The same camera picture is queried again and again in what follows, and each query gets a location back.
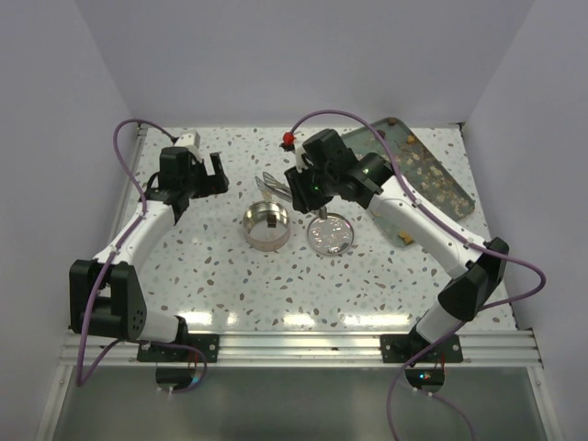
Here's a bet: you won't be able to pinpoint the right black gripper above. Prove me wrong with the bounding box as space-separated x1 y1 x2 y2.
286 158 338 213

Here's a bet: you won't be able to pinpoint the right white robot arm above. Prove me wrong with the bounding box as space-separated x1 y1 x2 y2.
255 129 509 361

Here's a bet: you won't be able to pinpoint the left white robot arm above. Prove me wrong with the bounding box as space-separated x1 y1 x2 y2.
69 146 229 361

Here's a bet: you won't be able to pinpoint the round silver tin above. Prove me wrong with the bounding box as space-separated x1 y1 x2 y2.
243 201 290 252

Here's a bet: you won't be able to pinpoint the round silver tin lid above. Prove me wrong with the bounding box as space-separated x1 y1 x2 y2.
307 213 355 255

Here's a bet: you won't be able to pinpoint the chocolates at tray corner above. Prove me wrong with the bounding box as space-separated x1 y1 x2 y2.
399 232 413 245

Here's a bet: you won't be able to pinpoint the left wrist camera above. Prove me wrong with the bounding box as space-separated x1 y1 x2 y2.
174 130 200 154

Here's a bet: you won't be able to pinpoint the red cable connector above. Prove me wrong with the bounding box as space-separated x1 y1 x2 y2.
280 132 296 152

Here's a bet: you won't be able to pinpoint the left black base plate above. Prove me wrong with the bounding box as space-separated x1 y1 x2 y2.
137 334 221 363

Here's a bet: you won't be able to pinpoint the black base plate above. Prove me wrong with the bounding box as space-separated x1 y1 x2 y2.
137 334 221 363
379 334 464 365

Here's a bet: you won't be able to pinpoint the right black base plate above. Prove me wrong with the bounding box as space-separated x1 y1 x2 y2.
379 334 464 365

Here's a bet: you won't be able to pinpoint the aluminium rail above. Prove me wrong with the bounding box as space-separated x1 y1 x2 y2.
59 331 541 368

